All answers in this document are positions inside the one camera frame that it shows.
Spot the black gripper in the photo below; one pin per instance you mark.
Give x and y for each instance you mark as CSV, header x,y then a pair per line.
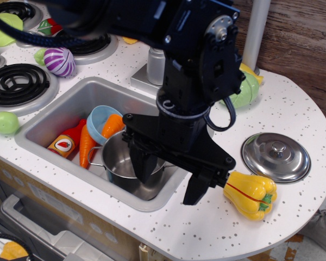
x,y
182,140

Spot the steel pot lid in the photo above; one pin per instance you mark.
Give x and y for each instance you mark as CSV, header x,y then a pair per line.
x,y
276,156

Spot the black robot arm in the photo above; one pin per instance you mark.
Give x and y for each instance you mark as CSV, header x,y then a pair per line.
x,y
202,67

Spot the orange toy carrot in bowl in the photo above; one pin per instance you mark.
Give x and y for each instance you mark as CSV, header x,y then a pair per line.
x,y
113,125

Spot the yellow toy bell pepper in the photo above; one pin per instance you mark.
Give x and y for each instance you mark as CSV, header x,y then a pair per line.
x,y
252,195

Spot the light blue toy bowl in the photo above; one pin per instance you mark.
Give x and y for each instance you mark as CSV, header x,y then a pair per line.
x,y
96,121

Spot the silver toy sink basin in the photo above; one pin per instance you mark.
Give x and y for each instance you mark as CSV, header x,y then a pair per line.
x,y
76,104

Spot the red toy ketchup bottle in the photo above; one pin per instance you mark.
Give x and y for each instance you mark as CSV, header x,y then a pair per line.
x,y
68,140

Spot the silver toy faucet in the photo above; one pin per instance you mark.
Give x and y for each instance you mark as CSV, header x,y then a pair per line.
x,y
150,77

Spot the green toy cabbage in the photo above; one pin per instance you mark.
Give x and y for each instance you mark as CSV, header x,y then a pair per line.
x,y
249,91

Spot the yellow toy squash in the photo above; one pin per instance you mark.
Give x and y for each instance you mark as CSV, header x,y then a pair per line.
x,y
245,68

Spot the purple toy onion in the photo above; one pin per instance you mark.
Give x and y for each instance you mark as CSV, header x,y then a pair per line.
x,y
59,61

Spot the green toy apple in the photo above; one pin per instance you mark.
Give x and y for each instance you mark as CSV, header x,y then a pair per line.
x,y
8,122

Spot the small green toy vegetable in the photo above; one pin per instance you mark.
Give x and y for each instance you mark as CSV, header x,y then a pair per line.
x,y
39,56

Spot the yellow object bottom left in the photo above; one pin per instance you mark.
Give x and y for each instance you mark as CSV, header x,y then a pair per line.
x,y
12,250

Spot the front black stove burner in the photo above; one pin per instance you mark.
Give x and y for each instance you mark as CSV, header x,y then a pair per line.
x,y
26,88

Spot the right grey support pole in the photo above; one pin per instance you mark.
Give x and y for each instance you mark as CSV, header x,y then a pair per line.
x,y
255,32

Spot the red toy chili pepper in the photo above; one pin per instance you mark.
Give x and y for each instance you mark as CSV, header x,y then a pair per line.
x,y
49,27

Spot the steel pot with handles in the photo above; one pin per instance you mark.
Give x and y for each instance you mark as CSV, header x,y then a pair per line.
x,y
120,172

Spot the grey oven door handle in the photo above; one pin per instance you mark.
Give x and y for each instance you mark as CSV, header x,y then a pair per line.
x,y
47,233

